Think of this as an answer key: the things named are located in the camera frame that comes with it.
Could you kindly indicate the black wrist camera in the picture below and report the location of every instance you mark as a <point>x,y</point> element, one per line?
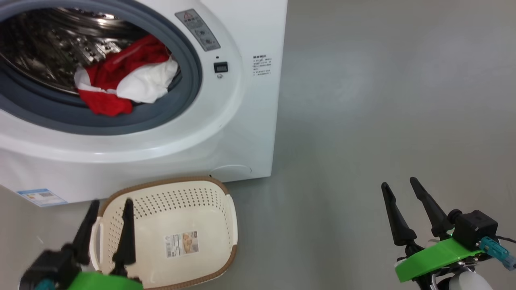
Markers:
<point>44,268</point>
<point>475,227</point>

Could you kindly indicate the cream perforated laundry basket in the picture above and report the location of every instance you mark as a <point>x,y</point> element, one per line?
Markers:
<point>201,213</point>

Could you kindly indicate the white washing machine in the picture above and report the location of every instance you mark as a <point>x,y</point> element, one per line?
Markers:
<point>242,121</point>

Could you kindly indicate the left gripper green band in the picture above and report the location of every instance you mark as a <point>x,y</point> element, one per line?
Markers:
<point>100,282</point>

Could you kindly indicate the red and white garment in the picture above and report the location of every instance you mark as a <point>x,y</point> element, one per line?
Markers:
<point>105,100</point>

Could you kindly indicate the grey warning sticker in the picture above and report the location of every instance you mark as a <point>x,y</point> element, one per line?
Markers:
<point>197,30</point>

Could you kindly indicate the round filter cover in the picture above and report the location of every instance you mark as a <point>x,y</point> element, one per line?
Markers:
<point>231,171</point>

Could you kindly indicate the blue energy label sticker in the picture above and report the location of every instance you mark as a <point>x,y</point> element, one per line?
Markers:
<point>42,197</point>

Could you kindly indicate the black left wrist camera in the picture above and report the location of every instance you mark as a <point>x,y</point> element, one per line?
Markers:
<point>44,268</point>

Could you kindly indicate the steel washer drum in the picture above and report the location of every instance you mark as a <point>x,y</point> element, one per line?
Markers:
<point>48,44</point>

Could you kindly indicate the grey rubber door gasket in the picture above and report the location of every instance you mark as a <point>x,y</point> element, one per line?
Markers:
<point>177,100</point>

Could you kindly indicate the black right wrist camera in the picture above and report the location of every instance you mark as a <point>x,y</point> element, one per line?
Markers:
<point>475,227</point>

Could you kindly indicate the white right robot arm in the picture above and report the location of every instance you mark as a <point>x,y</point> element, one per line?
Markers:
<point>469,282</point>

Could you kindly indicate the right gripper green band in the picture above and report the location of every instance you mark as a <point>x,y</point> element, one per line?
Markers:
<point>435,257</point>

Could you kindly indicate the printed food package label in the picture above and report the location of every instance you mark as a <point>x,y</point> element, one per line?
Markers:
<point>181,244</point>

